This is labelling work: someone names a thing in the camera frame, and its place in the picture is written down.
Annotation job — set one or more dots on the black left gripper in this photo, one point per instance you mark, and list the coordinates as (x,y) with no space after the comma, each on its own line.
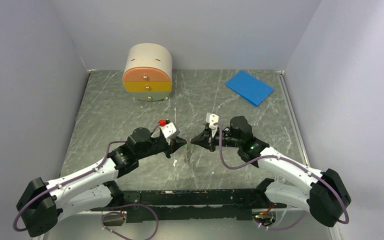
(176,142)

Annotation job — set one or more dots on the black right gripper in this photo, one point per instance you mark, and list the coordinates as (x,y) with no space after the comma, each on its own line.
(205,139)

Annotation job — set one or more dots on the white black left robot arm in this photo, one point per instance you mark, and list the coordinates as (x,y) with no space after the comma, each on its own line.
(45,203)

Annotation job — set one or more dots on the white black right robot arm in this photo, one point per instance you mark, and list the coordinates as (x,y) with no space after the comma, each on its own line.
(321,193)

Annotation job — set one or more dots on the blue rectangular sheet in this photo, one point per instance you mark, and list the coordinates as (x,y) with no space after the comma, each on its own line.
(249,87)

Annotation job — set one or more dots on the round mini drawer cabinet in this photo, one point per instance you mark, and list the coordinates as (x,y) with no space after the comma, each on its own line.
(148,72)

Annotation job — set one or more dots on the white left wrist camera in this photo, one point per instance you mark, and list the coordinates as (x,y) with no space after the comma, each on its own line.
(168,129)

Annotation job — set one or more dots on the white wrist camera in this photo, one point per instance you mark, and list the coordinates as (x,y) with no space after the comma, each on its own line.
(168,129)
(212,120)

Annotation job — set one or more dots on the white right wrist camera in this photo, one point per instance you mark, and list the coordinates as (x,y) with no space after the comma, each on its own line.
(212,120)

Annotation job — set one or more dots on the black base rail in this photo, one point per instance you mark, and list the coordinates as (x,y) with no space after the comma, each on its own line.
(205,204)

